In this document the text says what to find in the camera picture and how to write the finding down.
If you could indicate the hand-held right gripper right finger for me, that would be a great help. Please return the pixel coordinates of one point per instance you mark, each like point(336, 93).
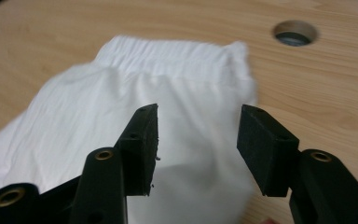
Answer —
point(265, 149)

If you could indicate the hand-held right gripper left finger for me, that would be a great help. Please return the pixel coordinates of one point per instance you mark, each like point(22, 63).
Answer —
point(138, 149)

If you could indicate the white skirt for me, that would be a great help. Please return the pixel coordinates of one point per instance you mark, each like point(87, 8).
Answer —
point(180, 99)

